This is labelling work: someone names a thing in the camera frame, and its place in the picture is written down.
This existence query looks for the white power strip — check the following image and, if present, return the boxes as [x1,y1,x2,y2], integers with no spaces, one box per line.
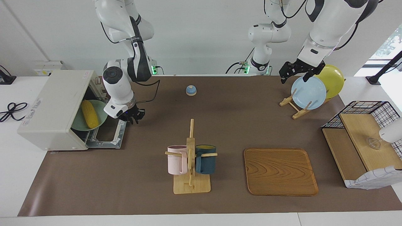
[34,61,63,77]

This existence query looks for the wooden mug tree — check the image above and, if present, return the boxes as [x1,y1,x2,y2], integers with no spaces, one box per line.
[165,119,218,194]

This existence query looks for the yellow plate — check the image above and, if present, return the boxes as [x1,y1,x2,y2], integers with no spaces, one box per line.
[314,65,345,99]

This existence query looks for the beige toaster oven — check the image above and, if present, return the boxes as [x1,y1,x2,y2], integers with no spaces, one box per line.
[17,70,128,152]

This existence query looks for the white rounded housing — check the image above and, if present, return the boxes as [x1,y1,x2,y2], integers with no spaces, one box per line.
[379,118,402,143]

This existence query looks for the wooden serving tray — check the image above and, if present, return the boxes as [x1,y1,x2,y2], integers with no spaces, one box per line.
[244,148,319,196]

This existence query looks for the light blue plate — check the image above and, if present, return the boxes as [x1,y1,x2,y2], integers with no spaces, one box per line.
[291,76,327,110]

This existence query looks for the pink mug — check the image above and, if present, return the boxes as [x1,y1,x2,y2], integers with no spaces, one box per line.
[167,145,188,175]

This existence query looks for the small clear glass object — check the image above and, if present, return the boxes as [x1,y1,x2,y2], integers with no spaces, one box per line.
[366,137,382,150]

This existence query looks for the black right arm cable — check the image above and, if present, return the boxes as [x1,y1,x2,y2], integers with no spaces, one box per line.
[134,78,161,104]

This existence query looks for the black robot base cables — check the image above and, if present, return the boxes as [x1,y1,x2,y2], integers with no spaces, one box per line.
[225,47,255,74]

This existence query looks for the black stand base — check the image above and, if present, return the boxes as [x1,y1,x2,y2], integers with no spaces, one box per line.
[0,65,17,85]

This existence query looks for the wooden plate rack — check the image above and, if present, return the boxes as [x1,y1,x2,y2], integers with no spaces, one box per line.
[280,89,330,120]

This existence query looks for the pale green plate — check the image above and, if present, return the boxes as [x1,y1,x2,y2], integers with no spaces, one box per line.
[71,100,109,131]

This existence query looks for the metal wire oven rack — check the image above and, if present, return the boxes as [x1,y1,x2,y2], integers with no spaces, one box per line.
[74,126,101,145]

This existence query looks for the wooden box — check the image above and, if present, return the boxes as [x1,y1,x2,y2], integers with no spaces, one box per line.
[321,101,402,189]

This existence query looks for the white checked cloth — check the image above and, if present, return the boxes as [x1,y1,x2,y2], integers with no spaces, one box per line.
[344,165,402,190]

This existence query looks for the dark blue mug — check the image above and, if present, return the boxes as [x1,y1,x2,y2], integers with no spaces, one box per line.
[195,145,217,175]

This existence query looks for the black coiled cable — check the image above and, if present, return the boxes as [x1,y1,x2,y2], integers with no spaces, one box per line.
[0,102,29,123]

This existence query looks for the black angled stand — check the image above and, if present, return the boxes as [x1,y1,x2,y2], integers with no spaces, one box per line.
[366,50,402,85]

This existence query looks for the glass oven door with handle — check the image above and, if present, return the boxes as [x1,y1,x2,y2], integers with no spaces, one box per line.
[85,119,128,149]

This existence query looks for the yellow corn cob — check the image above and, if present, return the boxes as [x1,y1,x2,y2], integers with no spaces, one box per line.
[81,100,100,129]

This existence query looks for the brown table mat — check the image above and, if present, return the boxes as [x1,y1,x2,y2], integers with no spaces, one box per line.
[18,75,402,217]

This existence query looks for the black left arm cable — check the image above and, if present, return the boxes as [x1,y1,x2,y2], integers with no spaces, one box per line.
[263,0,316,19]

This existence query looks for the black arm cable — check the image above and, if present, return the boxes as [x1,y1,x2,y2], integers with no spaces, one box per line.
[263,0,316,19]
[134,78,161,104]

